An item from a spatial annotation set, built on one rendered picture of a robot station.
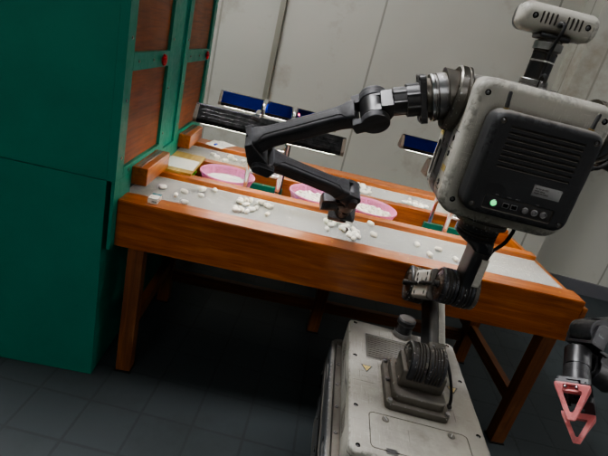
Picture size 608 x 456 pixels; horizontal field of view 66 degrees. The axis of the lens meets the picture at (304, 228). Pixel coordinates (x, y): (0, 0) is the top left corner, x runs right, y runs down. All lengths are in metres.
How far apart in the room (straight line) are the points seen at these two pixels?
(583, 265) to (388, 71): 2.34
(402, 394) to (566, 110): 0.90
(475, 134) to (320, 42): 2.74
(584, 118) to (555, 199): 0.20
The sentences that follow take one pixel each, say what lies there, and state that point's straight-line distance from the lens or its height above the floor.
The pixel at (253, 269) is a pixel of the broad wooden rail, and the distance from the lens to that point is 1.78.
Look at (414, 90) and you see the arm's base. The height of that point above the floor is 1.38.
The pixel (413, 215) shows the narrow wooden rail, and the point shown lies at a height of 0.73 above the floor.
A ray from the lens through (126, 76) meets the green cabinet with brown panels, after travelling 1.66.
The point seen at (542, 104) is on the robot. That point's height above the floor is 1.42.
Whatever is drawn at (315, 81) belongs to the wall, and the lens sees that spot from 3.83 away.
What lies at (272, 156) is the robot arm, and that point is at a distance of 1.44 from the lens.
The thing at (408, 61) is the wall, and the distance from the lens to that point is 3.84.
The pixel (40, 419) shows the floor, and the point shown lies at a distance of 2.02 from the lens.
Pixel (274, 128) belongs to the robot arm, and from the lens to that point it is 1.34.
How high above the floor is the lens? 1.42
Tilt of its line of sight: 21 degrees down
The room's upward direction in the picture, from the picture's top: 14 degrees clockwise
